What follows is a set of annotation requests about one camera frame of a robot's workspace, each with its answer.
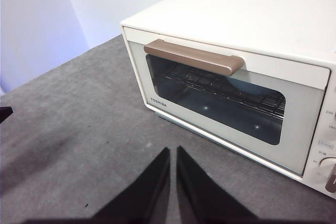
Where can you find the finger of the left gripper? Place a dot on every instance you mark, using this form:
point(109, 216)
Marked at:
point(5, 113)

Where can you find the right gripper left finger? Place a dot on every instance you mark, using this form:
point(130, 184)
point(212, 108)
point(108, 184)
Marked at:
point(147, 197)

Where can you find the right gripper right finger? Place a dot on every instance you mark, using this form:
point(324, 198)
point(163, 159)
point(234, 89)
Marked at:
point(199, 197)

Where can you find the cream Toshiba toaster oven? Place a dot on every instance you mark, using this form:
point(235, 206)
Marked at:
point(236, 19)

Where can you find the small cream timer knob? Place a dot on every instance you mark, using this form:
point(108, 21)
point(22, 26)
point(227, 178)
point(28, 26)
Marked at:
point(329, 171)

